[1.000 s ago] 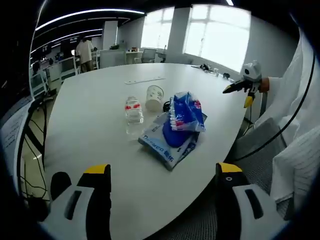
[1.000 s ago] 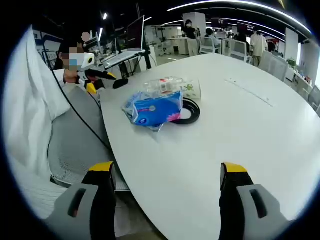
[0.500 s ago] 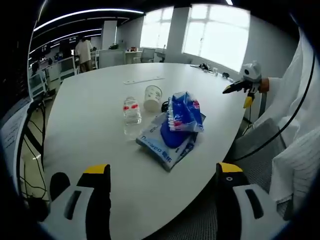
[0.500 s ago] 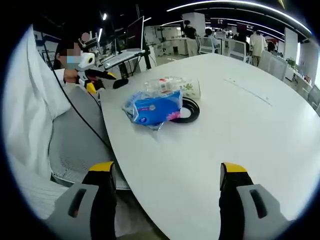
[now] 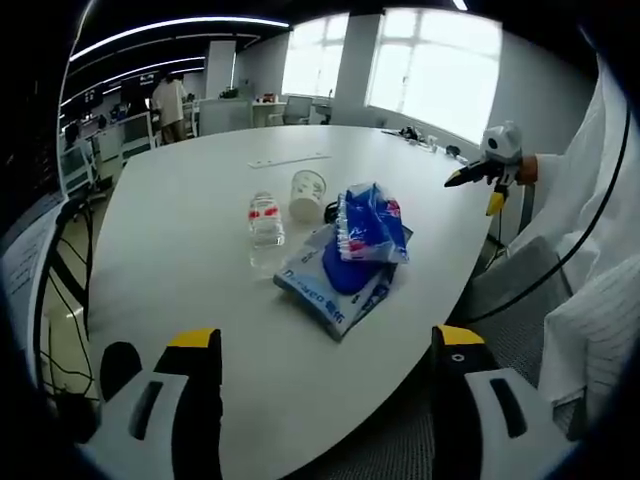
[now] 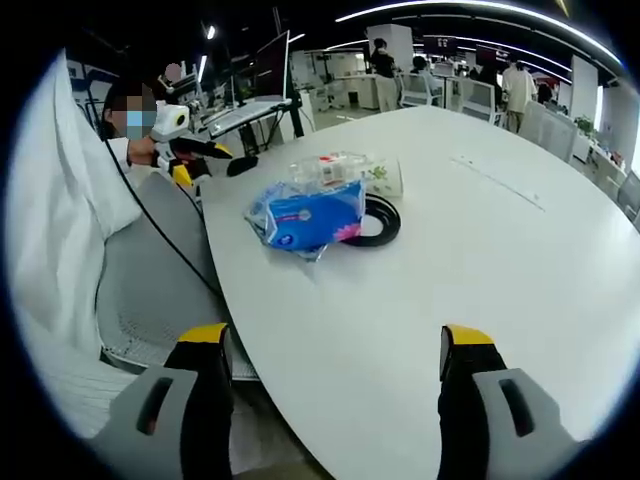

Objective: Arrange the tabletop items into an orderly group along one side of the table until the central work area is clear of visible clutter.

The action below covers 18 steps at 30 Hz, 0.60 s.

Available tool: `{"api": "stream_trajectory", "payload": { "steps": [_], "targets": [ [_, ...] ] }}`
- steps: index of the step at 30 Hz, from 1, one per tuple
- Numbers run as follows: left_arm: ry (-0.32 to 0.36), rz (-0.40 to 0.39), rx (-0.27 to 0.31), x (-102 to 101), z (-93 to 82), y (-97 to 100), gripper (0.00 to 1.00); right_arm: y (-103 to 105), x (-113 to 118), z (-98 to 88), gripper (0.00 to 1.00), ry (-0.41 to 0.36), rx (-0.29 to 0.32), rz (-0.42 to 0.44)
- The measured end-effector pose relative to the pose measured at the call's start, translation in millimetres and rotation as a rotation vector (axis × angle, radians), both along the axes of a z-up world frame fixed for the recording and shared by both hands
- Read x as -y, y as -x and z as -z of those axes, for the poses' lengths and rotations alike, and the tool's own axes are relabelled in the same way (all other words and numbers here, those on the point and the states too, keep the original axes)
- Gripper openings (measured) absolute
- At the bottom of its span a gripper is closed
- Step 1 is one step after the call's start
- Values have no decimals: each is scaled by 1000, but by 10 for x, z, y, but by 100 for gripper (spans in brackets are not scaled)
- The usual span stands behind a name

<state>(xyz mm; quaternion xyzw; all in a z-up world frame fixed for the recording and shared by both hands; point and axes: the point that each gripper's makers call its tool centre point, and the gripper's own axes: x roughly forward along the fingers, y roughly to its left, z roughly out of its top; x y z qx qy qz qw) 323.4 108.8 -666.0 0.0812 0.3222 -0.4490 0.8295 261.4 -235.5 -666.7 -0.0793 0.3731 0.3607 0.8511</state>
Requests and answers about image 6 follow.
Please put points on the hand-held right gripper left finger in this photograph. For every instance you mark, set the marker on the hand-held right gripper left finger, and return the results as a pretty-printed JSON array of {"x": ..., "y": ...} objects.
[{"x": 170, "y": 430}]

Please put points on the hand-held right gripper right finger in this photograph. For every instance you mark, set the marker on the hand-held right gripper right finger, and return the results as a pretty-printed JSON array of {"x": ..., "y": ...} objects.
[{"x": 480, "y": 430}]

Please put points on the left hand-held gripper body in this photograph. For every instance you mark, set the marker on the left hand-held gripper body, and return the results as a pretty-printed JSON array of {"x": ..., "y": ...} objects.
[{"x": 167, "y": 122}]

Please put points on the small black oblong item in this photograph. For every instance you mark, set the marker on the small black oblong item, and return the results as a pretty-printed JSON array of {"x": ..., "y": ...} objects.
[{"x": 242, "y": 166}]

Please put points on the blue tissue packet item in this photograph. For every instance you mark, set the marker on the blue tissue packet item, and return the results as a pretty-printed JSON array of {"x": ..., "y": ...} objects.
[{"x": 310, "y": 215}]

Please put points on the clear plastic box item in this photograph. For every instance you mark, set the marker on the clear plastic box item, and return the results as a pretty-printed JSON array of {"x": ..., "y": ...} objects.
[{"x": 327, "y": 167}]

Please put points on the white green-print paper cup item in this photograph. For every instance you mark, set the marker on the white green-print paper cup item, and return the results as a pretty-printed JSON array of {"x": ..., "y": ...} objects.
[{"x": 387, "y": 177}]

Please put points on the person's left hand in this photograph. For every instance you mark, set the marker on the person's left hand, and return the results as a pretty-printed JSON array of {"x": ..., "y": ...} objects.
[{"x": 141, "y": 147}]

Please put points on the open laptop on stand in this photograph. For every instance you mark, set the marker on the open laptop on stand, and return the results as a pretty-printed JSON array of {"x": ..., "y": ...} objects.
[{"x": 240, "y": 115}]

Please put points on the black laptop stand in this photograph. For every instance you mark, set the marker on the black laptop stand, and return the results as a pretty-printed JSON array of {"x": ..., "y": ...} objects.
[{"x": 297, "y": 120}]

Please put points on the dark computer monitor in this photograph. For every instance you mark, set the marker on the dark computer monitor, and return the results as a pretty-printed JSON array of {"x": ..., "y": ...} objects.
[{"x": 272, "y": 65}]

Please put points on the grey mesh office chair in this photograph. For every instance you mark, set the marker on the grey mesh office chair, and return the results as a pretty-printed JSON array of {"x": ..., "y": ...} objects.
[{"x": 150, "y": 280}]

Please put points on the person's white shirt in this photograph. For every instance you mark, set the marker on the person's white shirt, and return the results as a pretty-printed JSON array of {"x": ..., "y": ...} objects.
[{"x": 60, "y": 200}]

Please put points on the white table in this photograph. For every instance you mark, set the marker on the white table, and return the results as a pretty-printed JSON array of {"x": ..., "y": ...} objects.
[{"x": 400, "y": 310}]

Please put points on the white mesh office chair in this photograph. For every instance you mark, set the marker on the white mesh office chair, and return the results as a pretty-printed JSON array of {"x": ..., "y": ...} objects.
[
  {"x": 547, "y": 130},
  {"x": 481, "y": 100},
  {"x": 417, "y": 90}
]

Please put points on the long ceiling light strip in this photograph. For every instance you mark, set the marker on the long ceiling light strip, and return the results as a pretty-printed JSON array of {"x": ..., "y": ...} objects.
[{"x": 480, "y": 20}]

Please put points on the green potted plant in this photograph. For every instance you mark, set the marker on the green potted plant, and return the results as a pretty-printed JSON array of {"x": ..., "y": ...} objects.
[{"x": 584, "y": 125}]

